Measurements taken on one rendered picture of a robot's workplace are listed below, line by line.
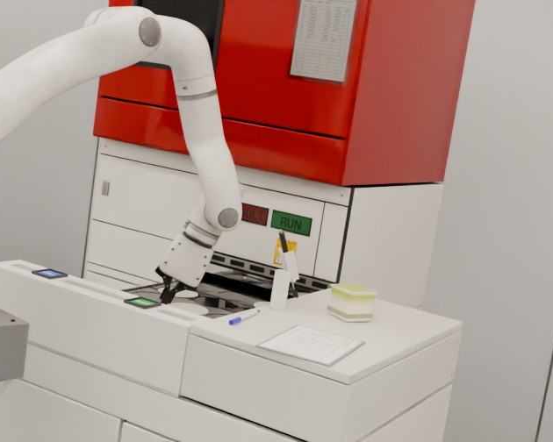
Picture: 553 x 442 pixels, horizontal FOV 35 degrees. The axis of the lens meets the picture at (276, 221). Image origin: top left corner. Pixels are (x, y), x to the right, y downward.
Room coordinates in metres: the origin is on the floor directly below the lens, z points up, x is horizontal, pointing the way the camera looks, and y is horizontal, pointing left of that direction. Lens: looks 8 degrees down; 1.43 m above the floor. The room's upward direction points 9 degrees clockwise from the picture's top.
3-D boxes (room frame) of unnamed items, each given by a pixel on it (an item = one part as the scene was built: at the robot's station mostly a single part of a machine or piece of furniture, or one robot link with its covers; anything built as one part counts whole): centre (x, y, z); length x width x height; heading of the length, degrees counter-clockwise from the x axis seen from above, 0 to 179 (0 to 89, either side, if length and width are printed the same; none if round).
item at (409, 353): (1.85, -0.17, 0.89); 0.62 x 0.35 x 0.14; 151
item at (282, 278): (1.91, -0.04, 1.03); 0.06 x 0.04 x 0.13; 151
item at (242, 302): (2.12, 0.12, 0.90); 0.34 x 0.34 x 0.01; 61
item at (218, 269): (2.31, 0.03, 0.89); 0.44 x 0.02 x 0.10; 61
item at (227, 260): (2.32, 0.03, 0.96); 0.44 x 0.01 x 0.02; 61
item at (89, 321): (1.84, 0.36, 0.89); 0.55 x 0.09 x 0.14; 61
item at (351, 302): (1.91, -0.19, 1.00); 0.07 x 0.07 x 0.07; 35
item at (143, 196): (2.41, 0.18, 1.02); 0.82 x 0.03 x 0.40; 61
